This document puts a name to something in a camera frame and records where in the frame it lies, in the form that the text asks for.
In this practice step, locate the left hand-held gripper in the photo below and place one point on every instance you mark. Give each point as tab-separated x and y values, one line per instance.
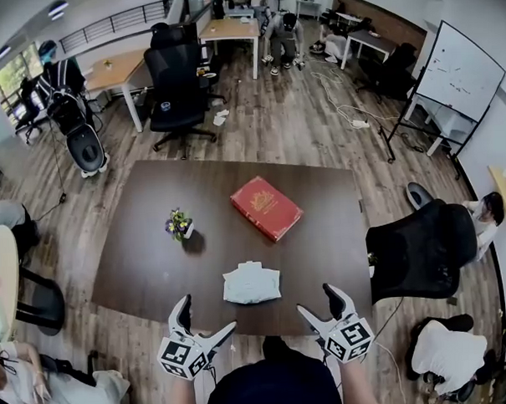
182	357

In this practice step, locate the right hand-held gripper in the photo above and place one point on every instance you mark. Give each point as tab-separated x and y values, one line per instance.
349	339

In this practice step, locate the white cloth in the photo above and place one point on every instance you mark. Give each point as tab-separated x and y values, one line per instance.
250	283

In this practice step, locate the person's right forearm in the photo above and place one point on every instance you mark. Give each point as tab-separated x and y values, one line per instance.
359	387

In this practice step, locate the person's left forearm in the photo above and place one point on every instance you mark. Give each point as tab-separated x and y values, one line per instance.
182	401

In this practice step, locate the small green potted plant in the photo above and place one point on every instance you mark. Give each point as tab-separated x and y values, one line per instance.
371	270

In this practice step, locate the person's dark shirt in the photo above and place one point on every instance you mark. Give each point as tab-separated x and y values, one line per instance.
273	388

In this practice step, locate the small potted purple flower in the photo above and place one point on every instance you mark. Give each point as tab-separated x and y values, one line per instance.
179	224

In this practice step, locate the black mesh office chair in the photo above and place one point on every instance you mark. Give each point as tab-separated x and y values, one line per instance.
422	248

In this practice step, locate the red hardcover book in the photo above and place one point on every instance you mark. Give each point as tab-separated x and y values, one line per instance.
266	207

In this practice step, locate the white power strip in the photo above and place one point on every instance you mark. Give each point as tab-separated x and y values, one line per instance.
361	124

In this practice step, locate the white crumpled paper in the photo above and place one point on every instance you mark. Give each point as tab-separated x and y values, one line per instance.
221	118

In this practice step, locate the black oval backpack device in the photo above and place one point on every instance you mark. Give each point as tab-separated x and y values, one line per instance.
85	150

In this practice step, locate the blue tape roll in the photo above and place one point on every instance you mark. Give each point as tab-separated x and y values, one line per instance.
166	105

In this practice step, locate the black high-back office chair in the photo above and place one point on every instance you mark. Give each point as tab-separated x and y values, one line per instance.
172	75

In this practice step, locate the whiteboard on black stand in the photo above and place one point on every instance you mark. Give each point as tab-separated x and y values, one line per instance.
457	75

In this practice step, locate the light wooden desk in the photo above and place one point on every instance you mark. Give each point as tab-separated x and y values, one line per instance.
228	28
117	69

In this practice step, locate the dark desk with white legs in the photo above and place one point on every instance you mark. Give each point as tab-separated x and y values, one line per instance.
371	39

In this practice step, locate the black swivel chair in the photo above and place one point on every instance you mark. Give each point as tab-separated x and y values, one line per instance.
29	106

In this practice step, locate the small white side table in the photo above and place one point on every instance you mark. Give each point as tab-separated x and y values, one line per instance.
308	2

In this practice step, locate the window with green view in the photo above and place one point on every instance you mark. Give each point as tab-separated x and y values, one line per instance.
17	73

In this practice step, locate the black metal railing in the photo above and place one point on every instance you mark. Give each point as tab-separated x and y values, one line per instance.
111	23

